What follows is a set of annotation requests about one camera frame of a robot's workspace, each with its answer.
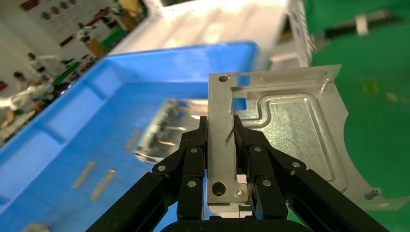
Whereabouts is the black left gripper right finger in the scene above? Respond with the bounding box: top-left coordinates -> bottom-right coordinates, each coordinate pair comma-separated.
233,115 -> 390,232

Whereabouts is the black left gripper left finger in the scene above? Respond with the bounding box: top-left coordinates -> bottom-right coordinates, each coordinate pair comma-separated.
86,116 -> 209,232

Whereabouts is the stamped sheet metal bracket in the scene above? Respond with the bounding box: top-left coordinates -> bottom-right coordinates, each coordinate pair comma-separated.
206,64 -> 410,212
134,98 -> 209,164

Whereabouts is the grey tape strip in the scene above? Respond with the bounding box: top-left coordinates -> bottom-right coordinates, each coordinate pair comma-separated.
90,170 -> 117,202
124,129 -> 142,153
72,161 -> 95,189

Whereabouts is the blue plastic bin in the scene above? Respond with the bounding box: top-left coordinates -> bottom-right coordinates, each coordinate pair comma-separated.
0,41 -> 260,232

